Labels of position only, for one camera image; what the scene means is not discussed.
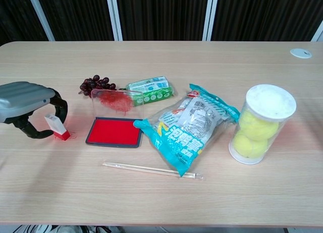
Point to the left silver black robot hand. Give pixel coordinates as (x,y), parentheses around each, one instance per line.
(20,99)

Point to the white red stamp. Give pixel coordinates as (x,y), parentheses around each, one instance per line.
(59,129)

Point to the red ink pad clear lid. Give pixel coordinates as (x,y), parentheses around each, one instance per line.
(113,132)

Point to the dark red grape bunch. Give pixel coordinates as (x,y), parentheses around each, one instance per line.
(97,84)

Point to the green tissue pack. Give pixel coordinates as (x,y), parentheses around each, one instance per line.
(151,88)

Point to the wrapped wooden chopsticks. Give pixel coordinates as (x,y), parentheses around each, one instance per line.
(141,168)

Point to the teal snack bag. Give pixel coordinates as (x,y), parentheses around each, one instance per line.
(191,122)

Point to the yellow tennis ball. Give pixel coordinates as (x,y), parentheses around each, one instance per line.
(260,127)
(248,146)

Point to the clear tube white lid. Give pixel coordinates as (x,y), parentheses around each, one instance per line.
(270,99)

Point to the white partition post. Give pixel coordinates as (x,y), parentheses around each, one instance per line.
(41,16)
(114,16)
(318,33)
(210,16)

